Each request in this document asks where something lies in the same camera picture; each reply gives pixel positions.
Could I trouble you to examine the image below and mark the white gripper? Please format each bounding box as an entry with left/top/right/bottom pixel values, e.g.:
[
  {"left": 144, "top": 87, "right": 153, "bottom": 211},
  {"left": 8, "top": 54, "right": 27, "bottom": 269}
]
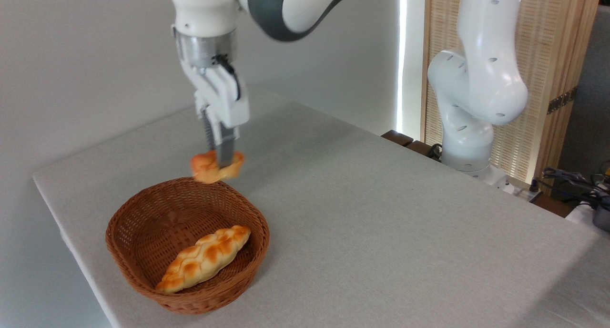
[{"left": 181, "top": 61, "right": 251, "bottom": 169}]

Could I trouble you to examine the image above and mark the small orange muffin bread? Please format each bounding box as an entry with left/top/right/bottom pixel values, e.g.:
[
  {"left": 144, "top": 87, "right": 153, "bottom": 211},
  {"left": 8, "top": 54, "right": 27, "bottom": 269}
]
[{"left": 190, "top": 149, "right": 245, "bottom": 184}]

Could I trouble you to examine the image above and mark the brown wicker basket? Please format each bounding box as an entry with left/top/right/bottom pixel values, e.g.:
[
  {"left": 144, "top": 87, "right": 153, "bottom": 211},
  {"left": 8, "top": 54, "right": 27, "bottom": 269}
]
[{"left": 105, "top": 176, "right": 270, "bottom": 315}]

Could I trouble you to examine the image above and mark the braided golden bread loaf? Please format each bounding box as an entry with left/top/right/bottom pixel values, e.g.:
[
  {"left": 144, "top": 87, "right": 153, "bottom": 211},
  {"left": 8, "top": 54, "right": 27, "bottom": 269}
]
[{"left": 155, "top": 225, "right": 252, "bottom": 294}]

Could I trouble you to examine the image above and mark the dark brown wooden block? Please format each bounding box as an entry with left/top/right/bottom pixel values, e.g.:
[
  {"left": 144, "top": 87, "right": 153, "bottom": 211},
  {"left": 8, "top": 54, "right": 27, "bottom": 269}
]
[{"left": 381, "top": 130, "right": 444, "bottom": 163}]

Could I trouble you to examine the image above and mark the grey tablecloth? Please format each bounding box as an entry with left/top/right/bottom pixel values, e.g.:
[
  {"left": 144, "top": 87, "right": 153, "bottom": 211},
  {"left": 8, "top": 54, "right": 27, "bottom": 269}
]
[{"left": 32, "top": 99, "right": 610, "bottom": 328}]

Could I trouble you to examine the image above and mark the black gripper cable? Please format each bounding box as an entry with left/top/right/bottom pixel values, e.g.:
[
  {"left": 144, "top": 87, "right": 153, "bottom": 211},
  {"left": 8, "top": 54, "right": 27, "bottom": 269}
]
[{"left": 212, "top": 55, "right": 242, "bottom": 102}]

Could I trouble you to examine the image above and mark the black cable bundle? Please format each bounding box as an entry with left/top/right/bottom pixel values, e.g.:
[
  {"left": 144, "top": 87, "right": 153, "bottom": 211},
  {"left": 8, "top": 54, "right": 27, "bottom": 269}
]
[{"left": 529, "top": 162, "right": 610, "bottom": 209}]

